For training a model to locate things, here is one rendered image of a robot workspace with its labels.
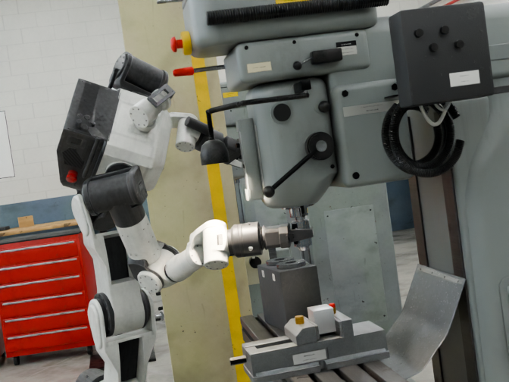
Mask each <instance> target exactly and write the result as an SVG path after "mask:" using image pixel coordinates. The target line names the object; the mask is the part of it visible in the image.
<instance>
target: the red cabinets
mask: <svg viewBox="0 0 509 382"><path fill-rule="evenodd" d="M95 294H97V285H96V279H95V269H94V263H93V258H92V256H91V255H90V254H89V252H88V250H87V248H86V247H85V246H84V243H83V234H82V232H81V229H80V228H76V229H70V230H60V231H55V232H49V233H39V234H33V235H28V236H18V237H12V238H7V239H3V240H0V357H2V356H5V352H6V356H7V358H11V357H14V365H19V364H20V356H22V355H32V354H37V353H43V352H53V351H58V350H63V349H73V348H79V347H84V346H87V352H88V354H89V355H90V354H92V353H93V350H92V346H94V345H95V343H94V339H93V336H92V331H91V327H90V324H89V318H88V307H89V302H90V301H91V300H92V299H94V297H95Z"/></svg>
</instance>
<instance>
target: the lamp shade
mask: <svg viewBox="0 0 509 382"><path fill-rule="evenodd" d="M200 158H201V165H208V164H219V163H224V162H229V161H230V158H229V153H228V150H227V148H226V145H225V143H224V142H222V141H220V140H218V139H209V140H208V141H206V142H205V143H204V144H203V145H202V146H201V153H200Z"/></svg>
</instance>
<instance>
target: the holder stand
mask: <svg viewBox="0 0 509 382"><path fill-rule="evenodd" d="M258 277H259V283H260V288H261V298H262V304H263V310H264V320H265V322H267V323H268V324H271V325H273V326H274V327H276V328H278V329H280V330H282V331H284V332H285V329H284V327H285V325H286V324H287V323H288V322H289V320H290V319H292V318H295V316H298V315H303V316H304V317H306V318H308V307H311V306H316V305H322V302H321V296H320V285H319V280H318V274H317V266H316V265H312V264H308V263H306V261H305V260H302V259H298V260H294V258H293V257H280V258H272V259H269V260H266V264H262V265H258ZM308 319H309V318H308Z"/></svg>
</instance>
